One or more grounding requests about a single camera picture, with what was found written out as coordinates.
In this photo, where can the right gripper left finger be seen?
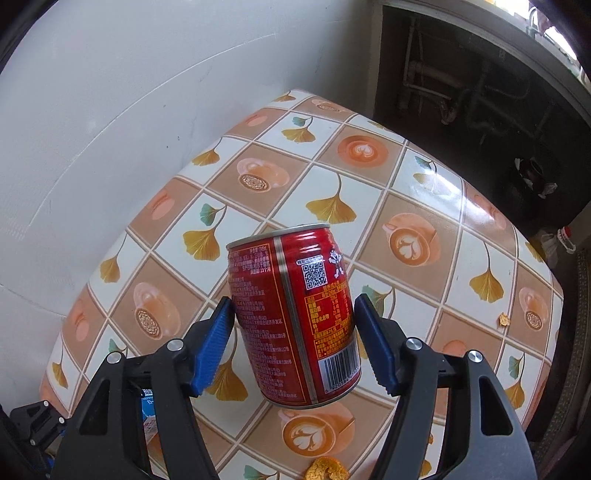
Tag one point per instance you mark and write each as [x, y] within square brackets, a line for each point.
[105, 437]

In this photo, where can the concrete kitchen counter shelf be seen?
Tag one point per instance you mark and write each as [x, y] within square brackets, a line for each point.
[468, 84]

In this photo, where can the cooking oil bottle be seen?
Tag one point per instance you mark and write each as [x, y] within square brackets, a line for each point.
[556, 244]

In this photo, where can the small orange crumb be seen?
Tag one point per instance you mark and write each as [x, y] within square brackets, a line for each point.
[504, 320]

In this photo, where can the dried peel piece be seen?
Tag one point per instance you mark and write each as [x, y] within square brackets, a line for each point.
[326, 468]

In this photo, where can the red drink can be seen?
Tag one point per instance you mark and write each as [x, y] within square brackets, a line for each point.
[292, 301]

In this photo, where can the blue cling film box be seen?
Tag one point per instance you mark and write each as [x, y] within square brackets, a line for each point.
[148, 415]

